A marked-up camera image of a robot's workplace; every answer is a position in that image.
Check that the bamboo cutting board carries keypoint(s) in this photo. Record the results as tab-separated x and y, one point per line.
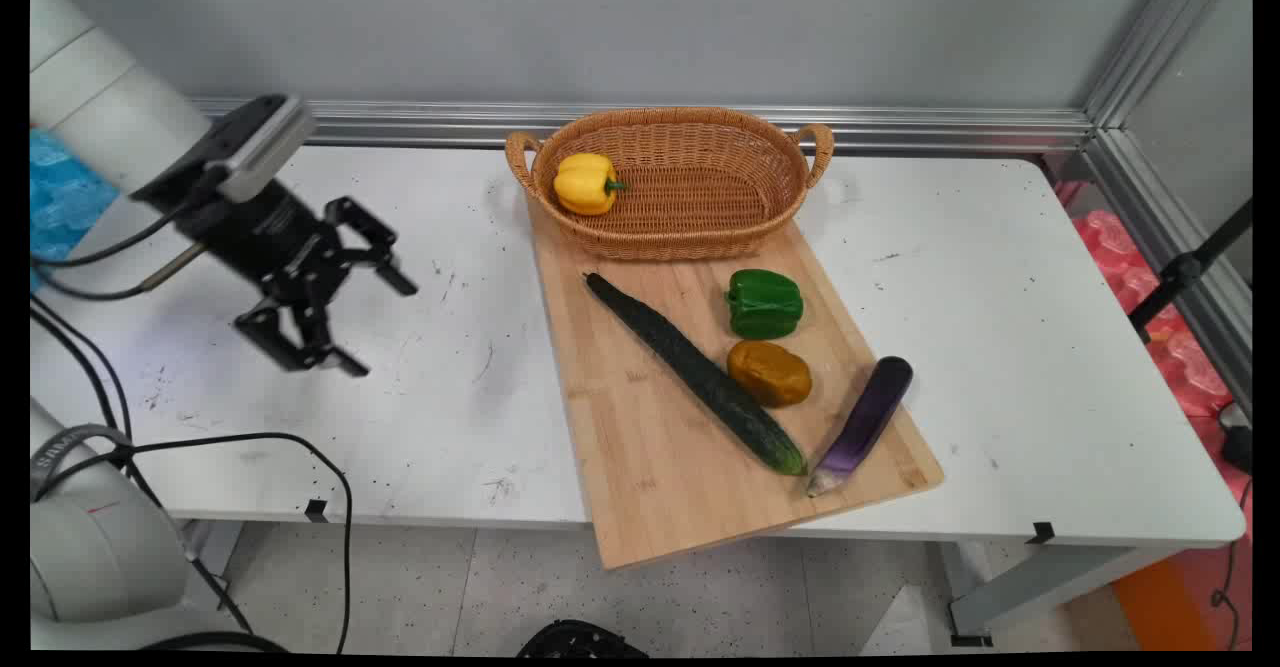
650	467

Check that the woven wicker basket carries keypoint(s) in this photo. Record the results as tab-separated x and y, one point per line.
690	197

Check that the pink bubble wrap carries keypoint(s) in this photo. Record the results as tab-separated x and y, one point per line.
1125	267

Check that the black tape piece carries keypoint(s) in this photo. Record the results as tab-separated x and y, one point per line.
1041	533
316	510

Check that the blue plastic wrap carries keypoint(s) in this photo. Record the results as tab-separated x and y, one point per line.
65	202

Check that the green bell pepper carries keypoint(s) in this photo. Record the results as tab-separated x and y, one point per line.
765	304

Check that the grey table leg frame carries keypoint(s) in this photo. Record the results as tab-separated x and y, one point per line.
1040	582

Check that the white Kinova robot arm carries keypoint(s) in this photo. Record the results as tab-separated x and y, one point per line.
110	107

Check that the black tripod stand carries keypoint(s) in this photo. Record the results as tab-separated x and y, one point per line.
1185	269

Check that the brown potato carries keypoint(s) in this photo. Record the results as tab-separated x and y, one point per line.
770	374

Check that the slanted aluminium side rail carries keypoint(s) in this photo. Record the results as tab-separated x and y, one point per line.
1180	232

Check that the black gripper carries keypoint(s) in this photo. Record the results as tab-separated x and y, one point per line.
265	242

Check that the yellow bell pepper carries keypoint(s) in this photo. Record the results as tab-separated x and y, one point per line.
585	185

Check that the dark green cucumber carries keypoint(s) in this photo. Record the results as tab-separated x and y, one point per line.
695	372

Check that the black round object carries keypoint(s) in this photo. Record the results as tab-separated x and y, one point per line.
580	640

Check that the horizontal aluminium frame rail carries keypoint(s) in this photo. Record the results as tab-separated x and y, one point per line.
900	127

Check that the upright aluminium frame post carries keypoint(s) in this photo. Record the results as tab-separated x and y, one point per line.
1150	42

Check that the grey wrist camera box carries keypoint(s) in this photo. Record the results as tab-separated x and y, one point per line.
265	147

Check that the purple eggplant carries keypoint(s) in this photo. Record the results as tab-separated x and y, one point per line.
865	422

